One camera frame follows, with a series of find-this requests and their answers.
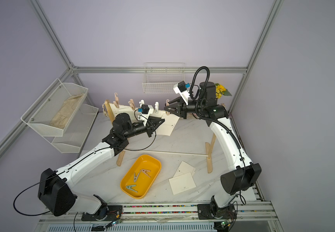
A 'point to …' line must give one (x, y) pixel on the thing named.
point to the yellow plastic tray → (140, 178)
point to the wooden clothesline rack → (209, 149)
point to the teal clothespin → (130, 187)
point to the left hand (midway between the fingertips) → (162, 121)
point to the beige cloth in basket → (70, 104)
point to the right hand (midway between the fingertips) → (167, 109)
